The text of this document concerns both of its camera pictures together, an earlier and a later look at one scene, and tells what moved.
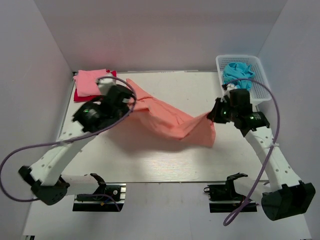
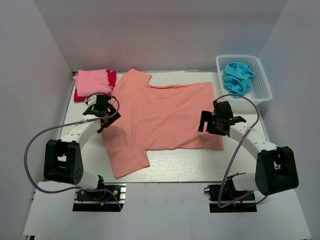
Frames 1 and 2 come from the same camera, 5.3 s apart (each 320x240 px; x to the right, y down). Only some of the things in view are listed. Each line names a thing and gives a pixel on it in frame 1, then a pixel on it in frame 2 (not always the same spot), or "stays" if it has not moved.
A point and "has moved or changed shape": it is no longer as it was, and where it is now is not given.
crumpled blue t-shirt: x=239 y=74 stays
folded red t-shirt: x=77 y=98 stays
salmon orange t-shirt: x=199 y=129 has moved or changed shape
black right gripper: x=214 y=116 -> x=206 y=115
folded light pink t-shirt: x=86 y=82 stays
